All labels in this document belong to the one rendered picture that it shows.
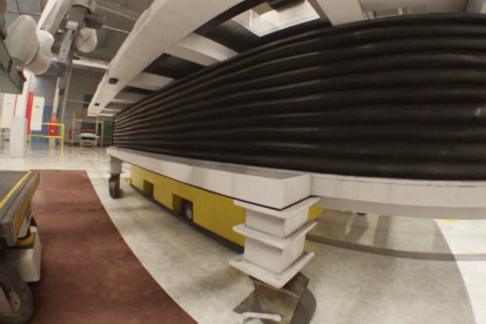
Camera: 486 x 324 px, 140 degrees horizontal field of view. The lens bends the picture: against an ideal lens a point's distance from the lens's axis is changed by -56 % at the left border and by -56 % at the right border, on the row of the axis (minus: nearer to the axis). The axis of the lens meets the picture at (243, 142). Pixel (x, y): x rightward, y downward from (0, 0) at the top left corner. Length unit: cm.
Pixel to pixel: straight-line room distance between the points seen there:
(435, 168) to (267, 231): 35
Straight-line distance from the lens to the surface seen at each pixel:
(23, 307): 67
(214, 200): 93
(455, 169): 45
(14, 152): 550
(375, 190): 42
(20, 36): 104
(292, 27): 72
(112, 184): 176
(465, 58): 50
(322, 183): 44
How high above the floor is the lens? 48
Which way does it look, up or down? 1 degrees up
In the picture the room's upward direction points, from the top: 2 degrees clockwise
